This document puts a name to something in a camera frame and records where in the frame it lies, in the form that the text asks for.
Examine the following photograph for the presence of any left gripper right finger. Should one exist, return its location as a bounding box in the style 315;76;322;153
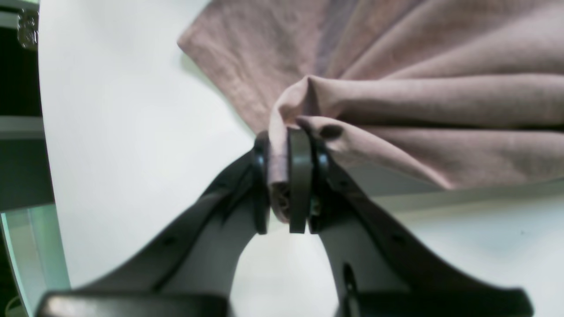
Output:
287;129;534;317

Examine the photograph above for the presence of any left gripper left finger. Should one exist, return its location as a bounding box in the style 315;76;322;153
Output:
36;132;270;317

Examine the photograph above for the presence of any dusty pink T-shirt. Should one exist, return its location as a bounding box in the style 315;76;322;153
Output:
178;0;564;222

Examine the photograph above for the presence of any black equipment case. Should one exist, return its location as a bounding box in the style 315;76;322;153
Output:
0;0;55;212

